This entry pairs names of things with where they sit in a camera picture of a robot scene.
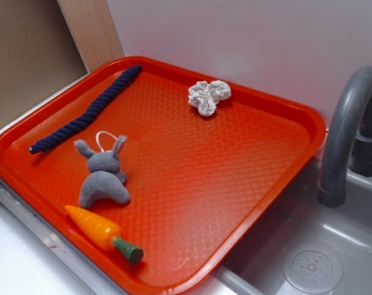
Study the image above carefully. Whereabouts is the brown cardboard panel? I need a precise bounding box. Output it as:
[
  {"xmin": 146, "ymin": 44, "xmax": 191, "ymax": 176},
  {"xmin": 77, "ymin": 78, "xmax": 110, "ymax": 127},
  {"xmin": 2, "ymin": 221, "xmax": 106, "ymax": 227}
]
[{"xmin": 0, "ymin": 1, "xmax": 87, "ymax": 129}]

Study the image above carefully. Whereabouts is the grey plush bunny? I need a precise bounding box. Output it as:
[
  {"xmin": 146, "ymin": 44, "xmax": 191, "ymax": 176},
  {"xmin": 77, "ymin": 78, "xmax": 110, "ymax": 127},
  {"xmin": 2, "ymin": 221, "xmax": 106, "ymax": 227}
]
[{"xmin": 74, "ymin": 135, "xmax": 131, "ymax": 209}]

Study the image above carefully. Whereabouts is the grey plastic toy sink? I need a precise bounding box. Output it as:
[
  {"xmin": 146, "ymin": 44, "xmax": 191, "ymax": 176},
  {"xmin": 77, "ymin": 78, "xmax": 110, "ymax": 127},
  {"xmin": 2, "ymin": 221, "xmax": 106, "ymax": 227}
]
[{"xmin": 214, "ymin": 160, "xmax": 372, "ymax": 294}]

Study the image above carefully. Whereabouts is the grey plastic toy faucet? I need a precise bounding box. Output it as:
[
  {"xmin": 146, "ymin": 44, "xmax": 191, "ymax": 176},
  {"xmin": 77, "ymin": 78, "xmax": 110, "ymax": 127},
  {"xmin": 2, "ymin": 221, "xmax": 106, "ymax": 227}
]
[{"xmin": 318, "ymin": 66, "xmax": 372, "ymax": 207}]

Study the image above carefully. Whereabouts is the orange plastic toy carrot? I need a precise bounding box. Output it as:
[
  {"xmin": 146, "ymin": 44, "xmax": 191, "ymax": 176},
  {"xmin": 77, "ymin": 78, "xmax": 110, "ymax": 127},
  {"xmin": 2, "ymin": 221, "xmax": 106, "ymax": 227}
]
[{"xmin": 64, "ymin": 205, "xmax": 144, "ymax": 265}]

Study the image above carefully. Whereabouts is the dark blue twisted rope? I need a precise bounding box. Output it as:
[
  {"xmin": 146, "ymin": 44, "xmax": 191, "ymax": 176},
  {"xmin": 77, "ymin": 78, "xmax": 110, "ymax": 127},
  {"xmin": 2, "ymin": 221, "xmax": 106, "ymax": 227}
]
[{"xmin": 28, "ymin": 64, "xmax": 143, "ymax": 155}]

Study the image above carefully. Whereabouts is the orange plastic tray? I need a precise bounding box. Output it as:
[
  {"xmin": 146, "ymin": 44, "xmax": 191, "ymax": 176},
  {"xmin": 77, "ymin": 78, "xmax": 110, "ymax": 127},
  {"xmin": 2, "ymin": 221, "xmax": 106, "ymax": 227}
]
[{"xmin": 0, "ymin": 57, "xmax": 325, "ymax": 294}]

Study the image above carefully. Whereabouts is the crumpled white paper ball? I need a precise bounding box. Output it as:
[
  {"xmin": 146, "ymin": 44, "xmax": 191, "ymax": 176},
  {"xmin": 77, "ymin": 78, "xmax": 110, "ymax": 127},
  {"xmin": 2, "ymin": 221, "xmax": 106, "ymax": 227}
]
[{"xmin": 188, "ymin": 80, "xmax": 232, "ymax": 117}]

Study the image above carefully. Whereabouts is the light wooden board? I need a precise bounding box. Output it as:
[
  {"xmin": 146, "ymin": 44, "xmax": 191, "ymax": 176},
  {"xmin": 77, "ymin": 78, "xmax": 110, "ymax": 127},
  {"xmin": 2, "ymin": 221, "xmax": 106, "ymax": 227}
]
[{"xmin": 58, "ymin": 0, "xmax": 124, "ymax": 73}]

